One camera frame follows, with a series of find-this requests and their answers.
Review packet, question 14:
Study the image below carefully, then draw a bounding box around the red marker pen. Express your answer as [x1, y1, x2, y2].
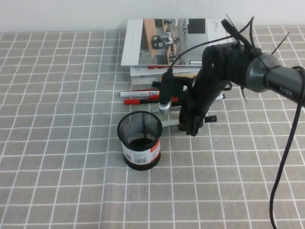
[123, 95, 179, 106]

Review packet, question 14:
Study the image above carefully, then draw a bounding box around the white book with red title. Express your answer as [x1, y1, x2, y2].
[129, 63, 203, 77]

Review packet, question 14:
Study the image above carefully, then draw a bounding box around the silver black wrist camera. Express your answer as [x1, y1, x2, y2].
[157, 70, 189, 116]

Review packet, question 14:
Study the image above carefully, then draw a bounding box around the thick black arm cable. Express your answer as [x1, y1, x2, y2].
[268, 65, 305, 229]

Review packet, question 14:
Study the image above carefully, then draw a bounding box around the plain white book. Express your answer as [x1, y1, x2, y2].
[130, 75, 165, 87]

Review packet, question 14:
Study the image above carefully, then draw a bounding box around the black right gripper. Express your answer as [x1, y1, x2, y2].
[177, 43, 239, 138]

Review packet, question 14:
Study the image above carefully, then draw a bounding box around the brochure with robot photo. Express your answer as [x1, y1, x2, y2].
[120, 18, 231, 67]

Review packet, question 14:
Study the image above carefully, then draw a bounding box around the thin black camera cable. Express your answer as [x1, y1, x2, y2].
[167, 35, 239, 73]

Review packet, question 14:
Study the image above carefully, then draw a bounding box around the white PAINT marker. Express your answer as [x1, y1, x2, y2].
[119, 89, 160, 98]

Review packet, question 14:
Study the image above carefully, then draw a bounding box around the black mesh pen holder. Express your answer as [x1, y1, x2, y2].
[116, 111, 163, 171]

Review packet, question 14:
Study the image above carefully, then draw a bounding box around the grey white-checked tablecloth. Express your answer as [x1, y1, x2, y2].
[0, 25, 305, 229]

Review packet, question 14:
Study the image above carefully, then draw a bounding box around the black zip tie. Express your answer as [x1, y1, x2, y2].
[271, 31, 291, 56]

